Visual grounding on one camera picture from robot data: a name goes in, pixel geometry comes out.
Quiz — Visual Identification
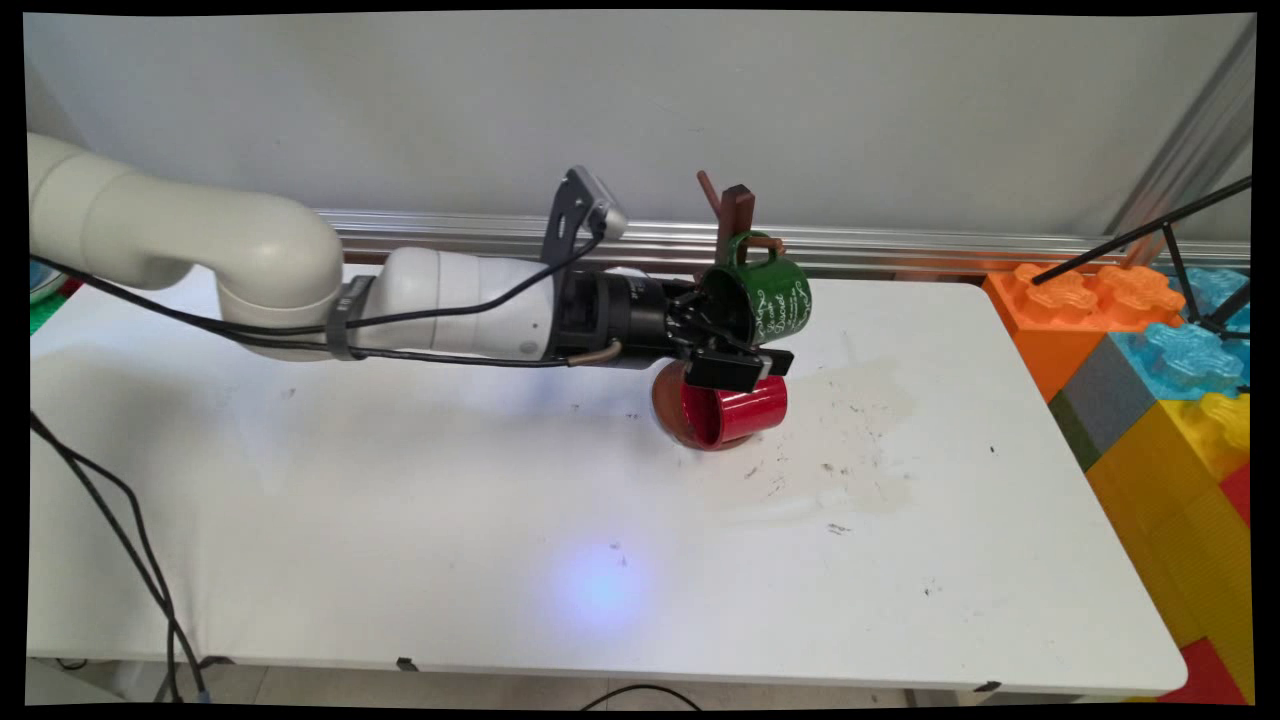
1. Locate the brown wooden mug tree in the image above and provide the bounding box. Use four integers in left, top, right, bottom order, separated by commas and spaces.
651, 170, 788, 453

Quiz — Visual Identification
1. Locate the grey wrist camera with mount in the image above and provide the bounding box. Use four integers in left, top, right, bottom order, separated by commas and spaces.
543, 165, 630, 269

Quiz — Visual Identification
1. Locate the small red toy block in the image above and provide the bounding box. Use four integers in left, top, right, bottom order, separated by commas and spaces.
1218, 462, 1253, 529

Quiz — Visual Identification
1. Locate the large yellow toy block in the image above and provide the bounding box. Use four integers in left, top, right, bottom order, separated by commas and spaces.
1085, 392, 1254, 701

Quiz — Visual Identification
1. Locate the black camera cable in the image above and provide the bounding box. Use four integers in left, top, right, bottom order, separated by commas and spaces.
28, 232, 606, 337

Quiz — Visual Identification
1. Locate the grey velcro strap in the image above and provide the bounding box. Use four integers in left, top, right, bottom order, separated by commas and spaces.
325, 274, 377, 362

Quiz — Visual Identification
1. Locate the black cable with tan connector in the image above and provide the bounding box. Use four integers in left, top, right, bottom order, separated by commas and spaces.
235, 332, 624, 369

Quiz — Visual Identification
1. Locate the slanted aluminium profile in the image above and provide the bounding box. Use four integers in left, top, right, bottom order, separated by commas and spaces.
1105, 20, 1256, 241

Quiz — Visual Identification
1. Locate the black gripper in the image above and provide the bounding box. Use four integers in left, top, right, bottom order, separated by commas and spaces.
553, 270, 797, 393

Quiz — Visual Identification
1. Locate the orange toy block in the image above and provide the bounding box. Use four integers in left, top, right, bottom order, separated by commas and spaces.
982, 262, 1187, 403

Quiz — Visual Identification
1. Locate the black tripod stand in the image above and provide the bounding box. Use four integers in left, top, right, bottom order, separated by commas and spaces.
1030, 177, 1253, 336

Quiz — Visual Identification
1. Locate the black cable loop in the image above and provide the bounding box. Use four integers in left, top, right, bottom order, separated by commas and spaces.
580, 684, 701, 712

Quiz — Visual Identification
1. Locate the translucent blue toy block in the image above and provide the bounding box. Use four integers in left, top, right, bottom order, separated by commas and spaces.
1108, 267, 1253, 403

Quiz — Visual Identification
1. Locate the horizontal aluminium rail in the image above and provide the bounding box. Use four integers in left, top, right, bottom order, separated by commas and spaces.
315, 208, 1251, 277

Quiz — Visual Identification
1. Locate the grey toy block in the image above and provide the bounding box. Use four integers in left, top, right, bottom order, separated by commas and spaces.
1060, 335, 1161, 459

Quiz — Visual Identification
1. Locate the large red toy block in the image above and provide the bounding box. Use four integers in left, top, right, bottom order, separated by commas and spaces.
1160, 638, 1249, 706

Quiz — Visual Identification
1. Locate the green enamel mug white lettering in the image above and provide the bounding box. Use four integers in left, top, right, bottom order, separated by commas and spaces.
697, 232, 813, 353

